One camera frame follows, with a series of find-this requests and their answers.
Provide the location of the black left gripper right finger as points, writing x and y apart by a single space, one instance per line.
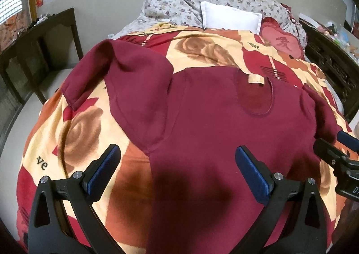
305 229

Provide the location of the white pillow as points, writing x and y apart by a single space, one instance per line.
217 16

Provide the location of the red heart cushion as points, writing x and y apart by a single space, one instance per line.
283 41

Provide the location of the barred window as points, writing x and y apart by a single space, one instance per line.
8 8

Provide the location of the maroon sweatshirt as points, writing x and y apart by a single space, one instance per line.
189 124

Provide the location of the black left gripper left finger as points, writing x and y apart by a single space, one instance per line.
49 229

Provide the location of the floral quilt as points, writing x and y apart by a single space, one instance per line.
188 13

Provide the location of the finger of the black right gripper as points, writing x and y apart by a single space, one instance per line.
348 140
334 157

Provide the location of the dark carved headboard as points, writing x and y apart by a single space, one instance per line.
340 69

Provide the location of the dark wooden desk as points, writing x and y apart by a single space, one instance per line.
34 37

